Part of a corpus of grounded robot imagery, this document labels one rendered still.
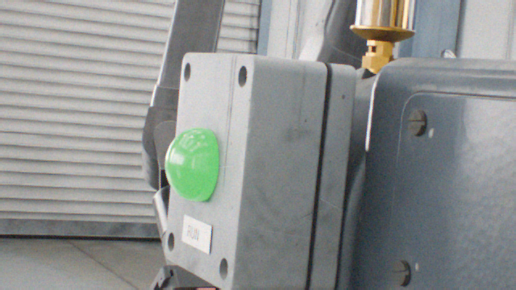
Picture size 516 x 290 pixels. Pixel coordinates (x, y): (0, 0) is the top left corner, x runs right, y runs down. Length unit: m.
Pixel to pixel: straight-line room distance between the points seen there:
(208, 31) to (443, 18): 7.96
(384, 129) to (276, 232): 0.06
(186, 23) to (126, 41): 7.08
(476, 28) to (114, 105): 3.15
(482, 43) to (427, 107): 8.63
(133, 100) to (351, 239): 7.86
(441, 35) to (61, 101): 3.27
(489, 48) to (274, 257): 8.53
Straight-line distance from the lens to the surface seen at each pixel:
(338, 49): 0.74
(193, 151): 0.40
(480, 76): 0.35
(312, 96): 0.39
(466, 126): 0.35
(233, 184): 0.39
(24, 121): 8.05
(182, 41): 1.14
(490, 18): 8.95
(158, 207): 1.04
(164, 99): 1.08
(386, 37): 0.45
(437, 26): 9.04
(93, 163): 8.20
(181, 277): 0.96
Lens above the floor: 1.32
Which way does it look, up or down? 3 degrees down
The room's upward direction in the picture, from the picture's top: 6 degrees clockwise
